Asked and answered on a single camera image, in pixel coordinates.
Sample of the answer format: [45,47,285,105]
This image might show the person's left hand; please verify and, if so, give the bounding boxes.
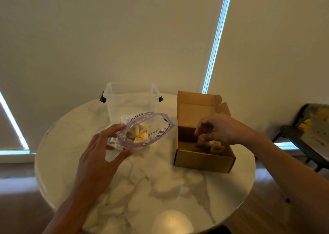
[71,124,139,206]

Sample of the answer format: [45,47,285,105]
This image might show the person's right hand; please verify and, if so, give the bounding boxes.
[194,114,254,146]

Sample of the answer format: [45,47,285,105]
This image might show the beige tea bag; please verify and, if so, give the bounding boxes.
[196,140,213,151]

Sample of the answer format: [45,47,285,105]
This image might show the clear purple-edged zip bag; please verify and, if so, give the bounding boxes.
[108,112,176,151]

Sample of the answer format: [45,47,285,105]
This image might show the person's right forearm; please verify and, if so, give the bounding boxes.
[245,130,329,234]

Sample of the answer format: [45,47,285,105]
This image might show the person's left forearm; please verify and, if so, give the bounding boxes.
[42,194,91,234]

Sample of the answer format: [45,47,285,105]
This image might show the brown cardboard box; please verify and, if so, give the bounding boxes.
[174,91,236,174]

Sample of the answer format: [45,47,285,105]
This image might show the yellow-tagged tea bag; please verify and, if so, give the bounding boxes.
[134,132,149,144]

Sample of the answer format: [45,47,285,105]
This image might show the pile of tea bags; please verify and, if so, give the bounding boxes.
[121,123,149,145]

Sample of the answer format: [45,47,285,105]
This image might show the clear plastic storage container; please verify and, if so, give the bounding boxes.
[100,82,164,123]

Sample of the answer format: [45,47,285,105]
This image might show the black chair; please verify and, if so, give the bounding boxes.
[272,103,329,172]

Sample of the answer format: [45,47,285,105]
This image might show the yellow packet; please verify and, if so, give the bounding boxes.
[298,119,313,132]

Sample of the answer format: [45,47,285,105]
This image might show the wide beige roller blind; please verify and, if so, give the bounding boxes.
[0,0,228,151]

